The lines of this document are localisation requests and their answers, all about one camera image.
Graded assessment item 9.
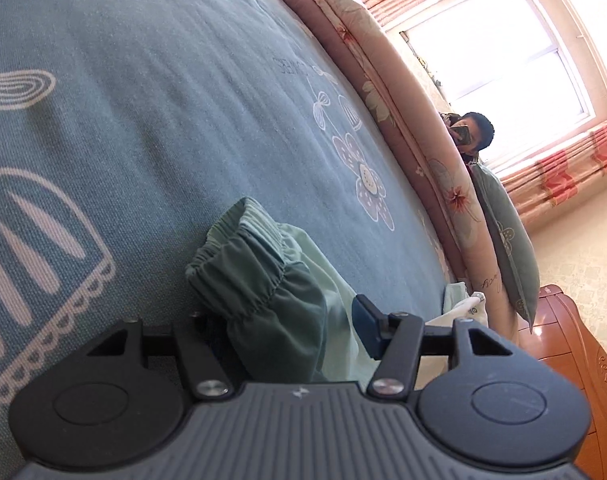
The wooden headboard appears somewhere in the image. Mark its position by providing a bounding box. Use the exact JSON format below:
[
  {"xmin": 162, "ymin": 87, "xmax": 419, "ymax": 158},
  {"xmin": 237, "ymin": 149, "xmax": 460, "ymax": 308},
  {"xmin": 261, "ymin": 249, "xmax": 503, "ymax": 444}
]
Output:
[{"xmin": 517, "ymin": 284, "xmax": 607, "ymax": 480}]

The bed with blue floral sheet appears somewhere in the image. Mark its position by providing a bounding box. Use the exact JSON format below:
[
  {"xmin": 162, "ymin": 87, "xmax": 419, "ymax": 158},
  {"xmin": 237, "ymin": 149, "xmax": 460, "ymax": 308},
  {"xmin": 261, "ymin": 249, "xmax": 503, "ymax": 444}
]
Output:
[{"xmin": 0, "ymin": 0, "xmax": 467, "ymax": 480}]

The green white hooded jacket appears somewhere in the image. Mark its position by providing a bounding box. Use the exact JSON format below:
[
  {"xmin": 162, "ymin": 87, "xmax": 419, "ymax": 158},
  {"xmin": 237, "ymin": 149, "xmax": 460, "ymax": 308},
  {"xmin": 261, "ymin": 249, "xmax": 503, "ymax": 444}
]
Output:
[{"xmin": 184, "ymin": 196, "xmax": 487, "ymax": 386}]

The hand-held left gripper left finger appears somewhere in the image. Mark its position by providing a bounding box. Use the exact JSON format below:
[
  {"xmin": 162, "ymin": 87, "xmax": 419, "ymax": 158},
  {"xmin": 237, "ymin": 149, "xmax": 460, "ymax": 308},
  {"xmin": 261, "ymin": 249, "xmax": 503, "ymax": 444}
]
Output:
[{"xmin": 86, "ymin": 312, "xmax": 233, "ymax": 401}]

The teal floral pillow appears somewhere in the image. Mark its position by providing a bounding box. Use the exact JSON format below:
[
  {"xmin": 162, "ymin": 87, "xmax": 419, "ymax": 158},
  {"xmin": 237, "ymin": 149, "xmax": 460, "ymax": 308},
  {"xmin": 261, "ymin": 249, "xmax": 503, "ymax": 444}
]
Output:
[{"xmin": 471, "ymin": 160, "xmax": 541, "ymax": 334}]

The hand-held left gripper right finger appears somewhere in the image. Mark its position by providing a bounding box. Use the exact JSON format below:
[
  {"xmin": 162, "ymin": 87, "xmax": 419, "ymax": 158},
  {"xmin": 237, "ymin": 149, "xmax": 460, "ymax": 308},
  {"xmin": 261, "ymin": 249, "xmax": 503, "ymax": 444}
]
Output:
[{"xmin": 352, "ymin": 295, "xmax": 524, "ymax": 401}]

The window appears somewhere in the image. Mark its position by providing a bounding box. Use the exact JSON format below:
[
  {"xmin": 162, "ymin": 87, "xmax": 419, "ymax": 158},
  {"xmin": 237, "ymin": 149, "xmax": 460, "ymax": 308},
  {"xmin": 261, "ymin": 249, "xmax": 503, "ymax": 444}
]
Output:
[{"xmin": 400, "ymin": 0, "xmax": 598, "ymax": 173}]

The pink floral folded quilt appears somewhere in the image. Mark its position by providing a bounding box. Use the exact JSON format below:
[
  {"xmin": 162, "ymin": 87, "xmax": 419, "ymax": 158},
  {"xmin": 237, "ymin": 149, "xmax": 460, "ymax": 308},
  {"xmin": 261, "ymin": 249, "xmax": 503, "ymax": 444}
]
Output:
[{"xmin": 243, "ymin": 0, "xmax": 515, "ymax": 333}]

